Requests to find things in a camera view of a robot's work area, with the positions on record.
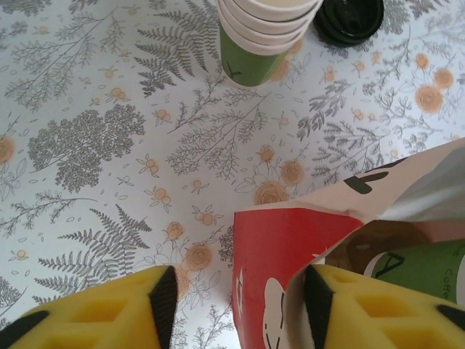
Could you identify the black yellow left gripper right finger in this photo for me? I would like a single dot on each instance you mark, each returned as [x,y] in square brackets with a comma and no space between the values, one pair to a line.
[381,320]

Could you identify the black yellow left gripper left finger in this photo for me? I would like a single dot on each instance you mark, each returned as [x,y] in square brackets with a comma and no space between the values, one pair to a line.
[91,320]

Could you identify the single green paper cup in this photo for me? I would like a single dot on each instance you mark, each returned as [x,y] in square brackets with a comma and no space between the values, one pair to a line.
[425,269]

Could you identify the white red printed paper bag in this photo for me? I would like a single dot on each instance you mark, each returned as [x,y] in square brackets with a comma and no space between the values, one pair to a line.
[290,247]

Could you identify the stack of green paper cups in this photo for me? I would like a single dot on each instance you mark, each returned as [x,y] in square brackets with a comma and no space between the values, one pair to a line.
[254,62]

